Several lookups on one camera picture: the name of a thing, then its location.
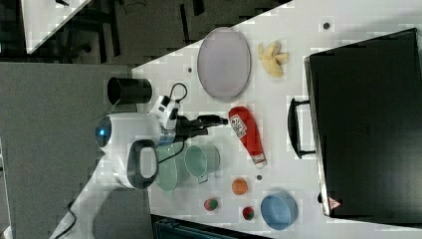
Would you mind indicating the blue bowl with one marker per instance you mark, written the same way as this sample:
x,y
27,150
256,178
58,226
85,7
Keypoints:
x,y
279,210

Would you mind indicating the yellow plush banana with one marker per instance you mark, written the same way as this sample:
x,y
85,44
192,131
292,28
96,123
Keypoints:
x,y
272,59

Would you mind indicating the grey round plate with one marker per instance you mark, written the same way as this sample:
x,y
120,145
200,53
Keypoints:
x,y
224,64

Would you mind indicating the orange toy fruit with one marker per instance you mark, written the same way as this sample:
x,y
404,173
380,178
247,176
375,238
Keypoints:
x,y
239,186

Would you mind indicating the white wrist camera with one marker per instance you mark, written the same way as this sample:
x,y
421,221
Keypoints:
x,y
166,109

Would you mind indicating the red plush ketchup bottle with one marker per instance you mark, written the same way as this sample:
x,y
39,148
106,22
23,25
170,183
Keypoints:
x,y
245,128

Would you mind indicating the silver toaster oven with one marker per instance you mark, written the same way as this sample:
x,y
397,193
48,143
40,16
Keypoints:
x,y
366,113

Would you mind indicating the black cylindrical cup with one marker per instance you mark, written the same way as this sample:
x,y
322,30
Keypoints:
x,y
128,91

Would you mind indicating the green measuring cup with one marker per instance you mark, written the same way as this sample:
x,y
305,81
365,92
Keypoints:
x,y
201,160

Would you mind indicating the green perforated strainer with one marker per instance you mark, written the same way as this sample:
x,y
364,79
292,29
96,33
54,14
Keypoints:
x,y
172,170

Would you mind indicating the small red toy fruit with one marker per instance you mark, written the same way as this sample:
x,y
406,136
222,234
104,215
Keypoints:
x,y
248,213

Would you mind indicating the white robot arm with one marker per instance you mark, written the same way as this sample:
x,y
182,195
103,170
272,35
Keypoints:
x,y
122,137

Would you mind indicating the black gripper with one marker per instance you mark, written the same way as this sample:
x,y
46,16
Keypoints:
x,y
189,128

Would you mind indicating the red toy strawberry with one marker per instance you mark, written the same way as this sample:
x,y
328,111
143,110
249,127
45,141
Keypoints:
x,y
210,204

